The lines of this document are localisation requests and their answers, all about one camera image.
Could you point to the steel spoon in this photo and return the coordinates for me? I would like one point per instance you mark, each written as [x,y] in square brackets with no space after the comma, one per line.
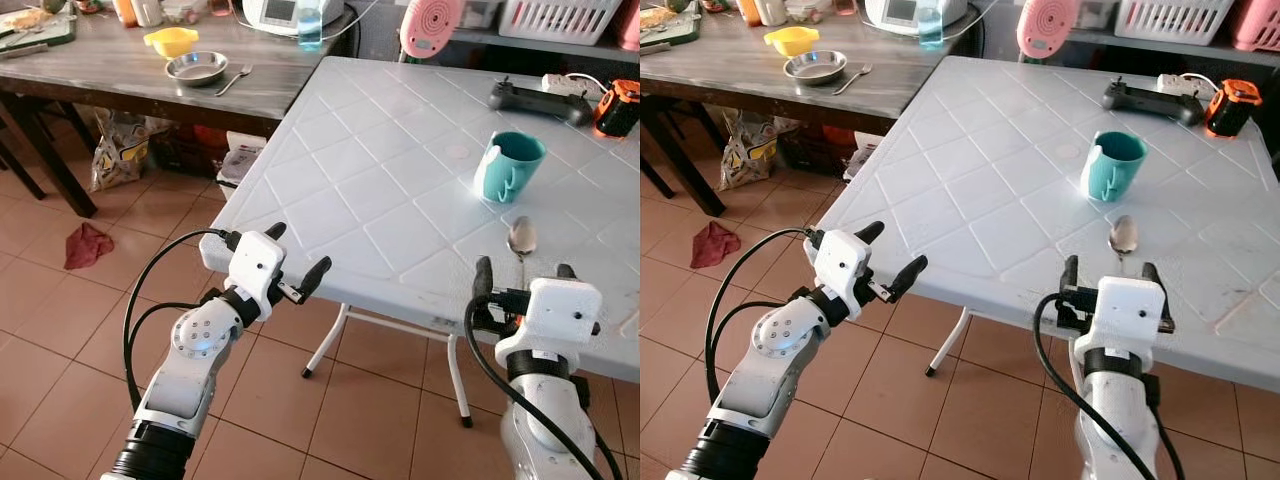
[1124,237]
[522,238]

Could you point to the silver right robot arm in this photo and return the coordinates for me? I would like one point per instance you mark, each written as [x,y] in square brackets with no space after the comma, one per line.
[545,410]
[1120,410]

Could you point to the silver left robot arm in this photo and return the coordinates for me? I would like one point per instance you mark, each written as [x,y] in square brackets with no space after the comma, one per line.
[195,345]
[775,345]

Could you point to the white box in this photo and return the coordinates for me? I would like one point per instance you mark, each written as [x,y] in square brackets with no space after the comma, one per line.
[865,158]
[240,160]

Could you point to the teal mug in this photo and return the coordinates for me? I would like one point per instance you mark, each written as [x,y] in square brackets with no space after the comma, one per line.
[512,165]
[1115,165]

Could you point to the white plastic folding table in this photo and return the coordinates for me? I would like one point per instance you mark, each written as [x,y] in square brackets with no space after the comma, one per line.
[980,180]
[380,180]

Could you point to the clear plastic snack bag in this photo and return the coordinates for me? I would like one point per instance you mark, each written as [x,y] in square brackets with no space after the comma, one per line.
[748,155]
[120,155]

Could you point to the red cloth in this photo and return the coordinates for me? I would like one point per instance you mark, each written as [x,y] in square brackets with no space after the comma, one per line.
[88,247]
[714,246]

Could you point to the steel fork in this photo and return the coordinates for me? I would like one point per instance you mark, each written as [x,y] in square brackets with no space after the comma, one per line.
[853,80]
[235,80]

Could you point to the black remote controller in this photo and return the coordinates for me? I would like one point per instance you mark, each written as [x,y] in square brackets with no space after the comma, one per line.
[1150,102]
[535,100]

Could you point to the orange and black device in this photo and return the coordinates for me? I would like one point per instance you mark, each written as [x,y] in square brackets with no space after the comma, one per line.
[618,108]
[1233,108]

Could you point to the steel plate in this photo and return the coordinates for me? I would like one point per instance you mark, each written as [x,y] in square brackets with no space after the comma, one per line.
[815,68]
[196,69]

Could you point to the white power strip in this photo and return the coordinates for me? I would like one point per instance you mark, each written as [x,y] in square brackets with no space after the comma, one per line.
[565,84]
[1180,85]

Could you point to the blue tinted glass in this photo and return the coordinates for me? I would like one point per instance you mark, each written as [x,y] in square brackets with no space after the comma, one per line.
[309,30]
[930,30]

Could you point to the yellow plastic bowl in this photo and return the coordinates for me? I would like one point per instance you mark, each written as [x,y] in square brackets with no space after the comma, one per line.
[792,41]
[172,42]

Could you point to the white electric appliance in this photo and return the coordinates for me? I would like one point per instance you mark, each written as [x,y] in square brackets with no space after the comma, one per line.
[895,15]
[275,15]

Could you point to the white bottle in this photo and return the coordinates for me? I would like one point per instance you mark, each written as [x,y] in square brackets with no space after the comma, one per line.
[147,12]
[770,12]

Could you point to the pink round fan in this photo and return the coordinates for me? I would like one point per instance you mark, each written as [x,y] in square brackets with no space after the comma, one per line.
[1048,25]
[430,25]

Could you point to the white plastic basket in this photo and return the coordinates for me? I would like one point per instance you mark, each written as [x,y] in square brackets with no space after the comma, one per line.
[1175,20]
[560,20]

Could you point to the orange bottle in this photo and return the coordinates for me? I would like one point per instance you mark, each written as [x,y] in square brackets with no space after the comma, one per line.
[124,12]
[748,12]

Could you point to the pink plastic basket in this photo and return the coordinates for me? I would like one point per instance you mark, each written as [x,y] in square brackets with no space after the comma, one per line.
[630,25]
[1258,25]

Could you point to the green cutting board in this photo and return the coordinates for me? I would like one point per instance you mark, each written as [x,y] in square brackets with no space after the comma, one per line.
[35,25]
[665,25]

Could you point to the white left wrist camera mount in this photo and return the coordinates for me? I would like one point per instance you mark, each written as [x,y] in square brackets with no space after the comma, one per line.
[250,265]
[845,262]

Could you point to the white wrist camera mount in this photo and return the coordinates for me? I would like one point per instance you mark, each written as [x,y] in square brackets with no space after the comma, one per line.
[250,265]
[560,315]
[1130,310]
[845,262]

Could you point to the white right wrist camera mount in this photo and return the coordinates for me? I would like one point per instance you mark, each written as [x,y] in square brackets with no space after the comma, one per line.
[560,315]
[1130,310]

